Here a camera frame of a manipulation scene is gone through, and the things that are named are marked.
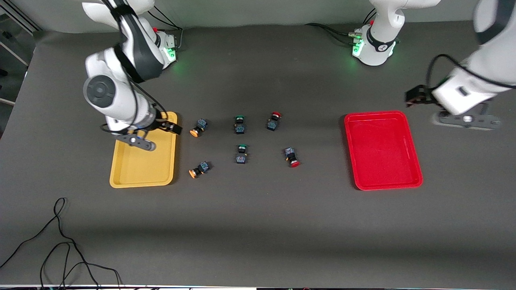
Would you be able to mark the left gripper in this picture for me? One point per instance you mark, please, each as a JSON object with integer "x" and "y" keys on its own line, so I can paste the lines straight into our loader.
{"x": 421, "y": 96}

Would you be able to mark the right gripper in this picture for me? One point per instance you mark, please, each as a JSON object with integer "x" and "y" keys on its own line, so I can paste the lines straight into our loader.
{"x": 164, "y": 125}

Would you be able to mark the black blue push-button switch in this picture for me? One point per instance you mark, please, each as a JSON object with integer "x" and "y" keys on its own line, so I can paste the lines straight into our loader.
{"x": 273, "y": 124}

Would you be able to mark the red push button switch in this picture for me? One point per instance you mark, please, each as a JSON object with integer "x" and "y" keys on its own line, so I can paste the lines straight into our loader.
{"x": 291, "y": 155}

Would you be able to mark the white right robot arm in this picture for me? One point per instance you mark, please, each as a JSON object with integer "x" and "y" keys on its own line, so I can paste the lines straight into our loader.
{"x": 113, "y": 68}

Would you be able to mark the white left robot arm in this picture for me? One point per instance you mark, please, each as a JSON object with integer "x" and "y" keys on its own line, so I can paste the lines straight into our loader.
{"x": 379, "y": 52}

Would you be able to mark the yellow plastic tray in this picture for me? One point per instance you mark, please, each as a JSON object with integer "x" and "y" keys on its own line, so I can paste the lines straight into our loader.
{"x": 143, "y": 169}

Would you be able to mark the red plastic tray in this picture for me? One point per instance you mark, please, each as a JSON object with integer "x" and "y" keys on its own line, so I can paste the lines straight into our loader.
{"x": 381, "y": 153}

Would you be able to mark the dark grey table mat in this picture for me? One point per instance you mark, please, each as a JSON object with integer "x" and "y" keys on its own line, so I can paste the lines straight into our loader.
{"x": 258, "y": 225}

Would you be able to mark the yellow push button switch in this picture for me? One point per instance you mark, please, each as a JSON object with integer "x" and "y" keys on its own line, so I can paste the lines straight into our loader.
{"x": 201, "y": 168}
{"x": 200, "y": 125}

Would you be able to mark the green push button switch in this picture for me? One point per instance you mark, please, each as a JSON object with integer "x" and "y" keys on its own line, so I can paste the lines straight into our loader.
{"x": 240, "y": 127}
{"x": 241, "y": 156}

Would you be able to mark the metal frame rack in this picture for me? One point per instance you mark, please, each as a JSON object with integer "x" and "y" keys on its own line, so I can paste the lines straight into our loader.
{"x": 16, "y": 18}

